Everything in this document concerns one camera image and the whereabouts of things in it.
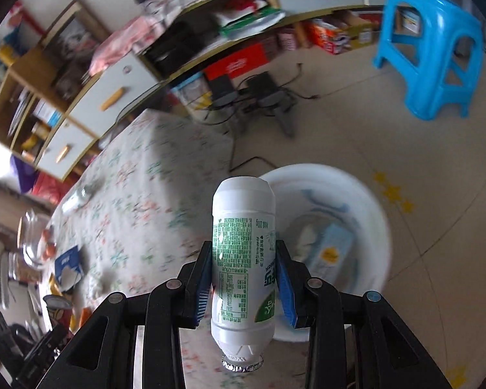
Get orange wrapper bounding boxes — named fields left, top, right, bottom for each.
left=79, top=306, right=93, bottom=329

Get paper cup with cartoon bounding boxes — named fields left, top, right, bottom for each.
left=43, top=294, right=73, bottom=331

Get red cardboard box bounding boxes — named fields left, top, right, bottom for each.
left=203, top=42, right=269, bottom=81

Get glass jar with oranges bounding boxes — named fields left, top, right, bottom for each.
left=17, top=210, right=57, bottom=270

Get blue plastic stool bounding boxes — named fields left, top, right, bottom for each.
left=373, top=0, right=484, bottom=120

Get white drawer cabinet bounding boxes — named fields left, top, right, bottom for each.
left=0, top=0, right=386, bottom=180

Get floral tablecloth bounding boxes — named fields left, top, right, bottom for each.
left=40, top=109, right=309, bottom=389

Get torn blue paper box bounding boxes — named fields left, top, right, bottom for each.
left=54, top=245, right=84, bottom=292

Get white green-label plastic bottle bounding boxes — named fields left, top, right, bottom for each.
left=211, top=177, right=275, bottom=373

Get white trash bin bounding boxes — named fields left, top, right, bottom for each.
left=259, top=162, right=393, bottom=344

